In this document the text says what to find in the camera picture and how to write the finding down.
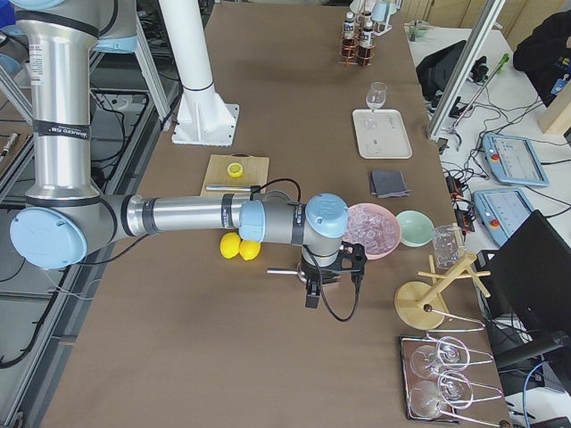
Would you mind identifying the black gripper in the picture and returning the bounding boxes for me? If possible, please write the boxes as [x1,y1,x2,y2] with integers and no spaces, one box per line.
[299,245,342,309]

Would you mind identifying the tea bottle one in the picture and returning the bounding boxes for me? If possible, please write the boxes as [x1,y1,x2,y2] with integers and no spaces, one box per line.
[341,11,355,58]

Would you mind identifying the copper wire bottle basket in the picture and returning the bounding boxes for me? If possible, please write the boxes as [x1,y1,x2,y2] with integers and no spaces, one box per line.
[338,37,376,67]

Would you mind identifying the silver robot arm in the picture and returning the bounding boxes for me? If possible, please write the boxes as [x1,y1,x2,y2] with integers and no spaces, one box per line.
[10,1,362,308]

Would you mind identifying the tea bottle two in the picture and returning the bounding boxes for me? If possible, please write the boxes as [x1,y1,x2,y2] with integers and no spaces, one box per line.
[357,27,374,65]

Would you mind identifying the metal ice scoop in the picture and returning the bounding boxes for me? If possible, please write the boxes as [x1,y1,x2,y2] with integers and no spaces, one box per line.
[266,264,306,283]

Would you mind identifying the yellow lemon right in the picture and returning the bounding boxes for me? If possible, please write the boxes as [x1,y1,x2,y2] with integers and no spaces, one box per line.
[239,240,261,260]

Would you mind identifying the yellow lemon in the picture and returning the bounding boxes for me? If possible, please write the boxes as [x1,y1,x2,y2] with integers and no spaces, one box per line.
[219,232,242,259]
[239,240,261,260]

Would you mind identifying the pink bowl with ice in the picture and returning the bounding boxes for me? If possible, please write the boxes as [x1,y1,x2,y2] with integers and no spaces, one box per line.
[343,203,401,259]

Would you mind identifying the yellow lemon left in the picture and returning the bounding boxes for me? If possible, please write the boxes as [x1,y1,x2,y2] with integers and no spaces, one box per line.
[219,232,242,259]

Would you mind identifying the wooden glass tree stand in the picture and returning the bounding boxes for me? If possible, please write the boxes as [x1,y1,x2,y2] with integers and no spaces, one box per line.
[393,222,492,330]

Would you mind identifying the metal muddler bar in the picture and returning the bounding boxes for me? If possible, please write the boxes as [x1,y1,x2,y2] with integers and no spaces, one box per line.
[205,185,253,193]

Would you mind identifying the green ceramic bowl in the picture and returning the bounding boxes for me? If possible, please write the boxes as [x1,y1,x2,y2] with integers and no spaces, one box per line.
[396,210,434,248]

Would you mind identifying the grey folded cloth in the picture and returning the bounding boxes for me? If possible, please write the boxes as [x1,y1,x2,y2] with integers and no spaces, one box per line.
[369,170,410,198]

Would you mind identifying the wooden cutting board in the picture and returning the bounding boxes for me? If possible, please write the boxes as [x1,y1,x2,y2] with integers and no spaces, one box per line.
[200,154,269,196]

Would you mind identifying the half lemon slice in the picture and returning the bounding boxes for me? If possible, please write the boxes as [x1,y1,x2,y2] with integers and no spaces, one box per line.
[227,162,244,178]

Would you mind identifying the glass mug on stand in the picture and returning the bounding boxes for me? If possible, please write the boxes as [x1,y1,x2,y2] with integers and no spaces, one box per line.
[432,224,464,269]

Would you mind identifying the black drying tray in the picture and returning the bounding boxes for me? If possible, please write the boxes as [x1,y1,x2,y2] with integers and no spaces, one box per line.
[398,335,459,426]

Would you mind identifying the lying wine glass upper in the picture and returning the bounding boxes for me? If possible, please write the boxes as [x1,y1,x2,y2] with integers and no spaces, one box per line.
[410,336,493,379]

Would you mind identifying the lying wine glass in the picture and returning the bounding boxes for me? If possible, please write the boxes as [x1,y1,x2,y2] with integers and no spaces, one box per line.
[407,370,504,426]
[410,336,493,379]

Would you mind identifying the cream rabbit tray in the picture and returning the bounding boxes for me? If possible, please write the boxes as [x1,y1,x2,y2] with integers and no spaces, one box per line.
[352,109,412,160]

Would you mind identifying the lying wine glass lower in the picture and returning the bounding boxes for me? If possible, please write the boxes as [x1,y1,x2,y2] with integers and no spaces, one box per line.
[407,370,504,426]

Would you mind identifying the standing wine glass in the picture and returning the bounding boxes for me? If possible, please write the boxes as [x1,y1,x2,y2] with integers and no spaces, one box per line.
[364,82,387,128]

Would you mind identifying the lower blue teach pendant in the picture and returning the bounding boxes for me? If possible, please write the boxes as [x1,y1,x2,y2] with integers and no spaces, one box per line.
[472,187,534,246]

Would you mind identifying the blue teach pendant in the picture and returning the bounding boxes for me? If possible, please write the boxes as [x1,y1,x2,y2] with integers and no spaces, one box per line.
[472,187,534,246]
[482,133,550,187]

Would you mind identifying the black monitor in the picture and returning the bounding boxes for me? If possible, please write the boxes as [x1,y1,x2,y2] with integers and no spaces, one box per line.
[486,210,570,375]

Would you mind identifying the upper blue teach pendant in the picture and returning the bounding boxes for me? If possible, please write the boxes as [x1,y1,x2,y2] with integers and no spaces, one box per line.
[482,133,550,187]

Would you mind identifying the black backpack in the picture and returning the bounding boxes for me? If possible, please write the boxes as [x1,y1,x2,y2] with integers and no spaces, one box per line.
[416,40,467,101]

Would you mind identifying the white cup rack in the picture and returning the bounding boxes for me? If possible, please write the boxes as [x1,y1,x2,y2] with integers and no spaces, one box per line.
[350,0,398,36]

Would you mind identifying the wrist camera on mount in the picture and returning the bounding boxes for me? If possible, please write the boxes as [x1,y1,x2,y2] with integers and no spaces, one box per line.
[331,241,368,284]

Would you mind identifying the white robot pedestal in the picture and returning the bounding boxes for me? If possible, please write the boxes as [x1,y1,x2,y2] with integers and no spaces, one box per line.
[160,0,239,147]

